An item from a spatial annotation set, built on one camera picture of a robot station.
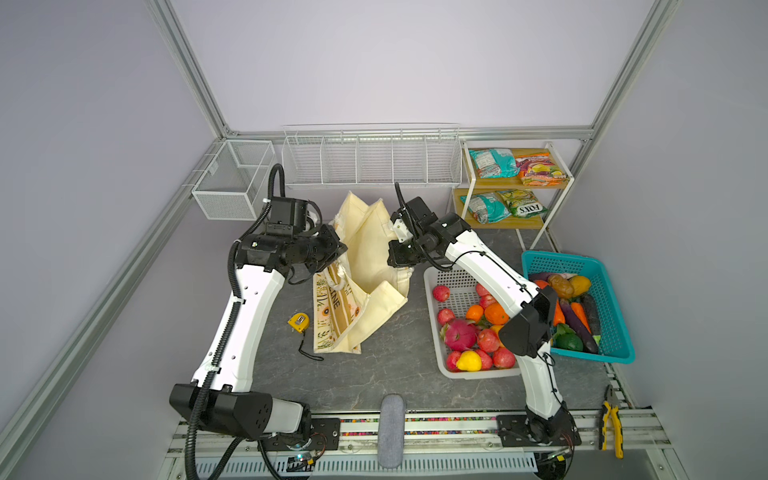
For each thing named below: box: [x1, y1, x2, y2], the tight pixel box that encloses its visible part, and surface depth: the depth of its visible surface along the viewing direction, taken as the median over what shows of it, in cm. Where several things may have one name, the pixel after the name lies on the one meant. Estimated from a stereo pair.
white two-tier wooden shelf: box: [453, 141, 575, 252], surface depth 91 cm
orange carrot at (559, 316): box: [554, 299, 566, 327], surface depth 93 cm
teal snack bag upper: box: [469, 148, 520, 179], surface depth 88 cm
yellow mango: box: [569, 275, 591, 297], surface depth 96 cm
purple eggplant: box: [560, 298, 598, 354], surface depth 89 cm
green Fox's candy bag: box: [499, 189, 549, 218], surface depth 103 cm
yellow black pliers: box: [599, 384, 625, 459], surface depth 77 cm
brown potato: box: [548, 274, 575, 299], surface depth 95 cm
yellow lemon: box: [456, 350, 482, 372], surface depth 78 cm
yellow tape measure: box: [287, 312, 325, 361], surface depth 93 cm
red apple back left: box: [432, 285, 451, 303], surface depth 98 cm
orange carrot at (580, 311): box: [571, 302, 592, 334], surface depth 93 cm
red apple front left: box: [446, 350, 462, 372], surface depth 82 cm
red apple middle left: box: [437, 308, 455, 326], surface depth 92 cm
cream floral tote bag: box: [313, 190, 413, 354], surface depth 81 cm
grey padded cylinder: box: [377, 393, 405, 469], surface depth 74 cm
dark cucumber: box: [580, 294, 601, 336], surface depth 91 cm
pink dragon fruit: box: [445, 319, 477, 351], surface depth 84 cm
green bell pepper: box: [553, 324, 583, 351], surface depth 88 cm
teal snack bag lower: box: [460, 192, 512, 224], surface depth 101 cm
